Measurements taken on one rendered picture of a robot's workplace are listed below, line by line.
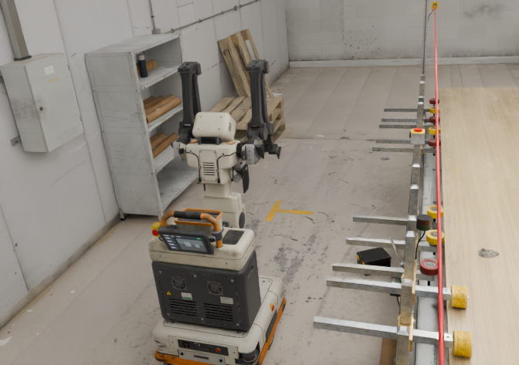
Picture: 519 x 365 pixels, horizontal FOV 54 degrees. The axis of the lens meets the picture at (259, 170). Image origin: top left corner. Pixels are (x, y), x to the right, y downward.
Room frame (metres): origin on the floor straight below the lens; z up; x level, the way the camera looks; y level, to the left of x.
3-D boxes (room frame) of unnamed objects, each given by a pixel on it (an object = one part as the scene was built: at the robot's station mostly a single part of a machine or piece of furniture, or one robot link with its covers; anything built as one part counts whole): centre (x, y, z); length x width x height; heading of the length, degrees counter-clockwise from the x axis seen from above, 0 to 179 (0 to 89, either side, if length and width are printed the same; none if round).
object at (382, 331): (1.36, -0.38, 0.95); 0.50 x 0.04 x 0.04; 70
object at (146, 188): (4.55, 0.97, 0.78); 0.90 x 0.45 x 1.55; 160
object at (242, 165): (2.77, 0.21, 0.99); 0.28 x 0.16 x 0.22; 70
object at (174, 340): (2.18, 0.40, 0.23); 0.41 x 0.02 x 0.08; 70
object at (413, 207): (2.09, -0.70, 0.89); 0.04 x 0.04 x 0.48; 70
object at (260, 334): (2.49, 0.31, 0.16); 0.67 x 0.64 x 0.25; 160
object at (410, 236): (1.62, -0.54, 0.94); 0.04 x 0.04 x 0.48; 70
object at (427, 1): (4.49, -1.60, 1.20); 0.15 x 0.12 x 1.00; 160
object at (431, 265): (1.79, -0.68, 0.85); 0.08 x 0.08 x 0.11
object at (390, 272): (1.85, -0.50, 0.84); 0.43 x 0.03 x 0.04; 70
